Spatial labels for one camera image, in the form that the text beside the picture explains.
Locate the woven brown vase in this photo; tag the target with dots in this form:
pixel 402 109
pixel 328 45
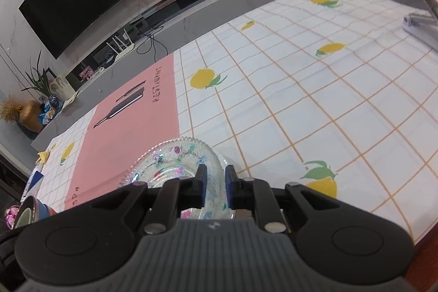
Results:
pixel 30 116

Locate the silver metal stand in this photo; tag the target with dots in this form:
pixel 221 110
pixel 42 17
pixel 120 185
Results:
pixel 422 25

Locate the stainless steel bowl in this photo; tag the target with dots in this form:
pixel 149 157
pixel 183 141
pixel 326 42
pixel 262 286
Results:
pixel 42 208

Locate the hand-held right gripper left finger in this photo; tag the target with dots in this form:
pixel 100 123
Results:
pixel 204 183

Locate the green ceramic bowl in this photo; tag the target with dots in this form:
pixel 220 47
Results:
pixel 24 215

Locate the white and blue box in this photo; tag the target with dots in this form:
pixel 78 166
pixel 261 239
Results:
pixel 34 181

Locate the pink photo card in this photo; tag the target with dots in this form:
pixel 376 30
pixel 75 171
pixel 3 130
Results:
pixel 87 73

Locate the banana peel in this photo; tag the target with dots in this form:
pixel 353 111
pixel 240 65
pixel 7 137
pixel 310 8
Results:
pixel 43 156

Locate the dried yellow flowers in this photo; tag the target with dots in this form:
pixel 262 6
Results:
pixel 8 110

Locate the potted plant in white pot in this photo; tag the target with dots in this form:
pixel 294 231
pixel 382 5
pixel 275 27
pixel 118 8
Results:
pixel 63 86

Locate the yellow papers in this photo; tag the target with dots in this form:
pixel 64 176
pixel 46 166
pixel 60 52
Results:
pixel 70 102

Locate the white checked lemon tablecloth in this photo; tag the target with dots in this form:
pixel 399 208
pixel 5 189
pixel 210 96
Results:
pixel 291 90

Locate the grey marble tv cabinet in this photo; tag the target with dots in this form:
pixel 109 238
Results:
pixel 191 18

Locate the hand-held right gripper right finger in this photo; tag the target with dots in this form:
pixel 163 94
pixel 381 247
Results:
pixel 228 186

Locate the pink toy container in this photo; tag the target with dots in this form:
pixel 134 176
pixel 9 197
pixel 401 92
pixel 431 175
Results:
pixel 11 216

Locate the snack bags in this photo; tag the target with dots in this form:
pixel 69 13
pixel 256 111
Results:
pixel 49 114

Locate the floral glass plate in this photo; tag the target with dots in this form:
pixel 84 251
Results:
pixel 171 158

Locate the pink placemat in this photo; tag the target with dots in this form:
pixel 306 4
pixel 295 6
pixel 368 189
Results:
pixel 137 127

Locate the white router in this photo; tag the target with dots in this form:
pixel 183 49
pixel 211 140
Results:
pixel 123 52

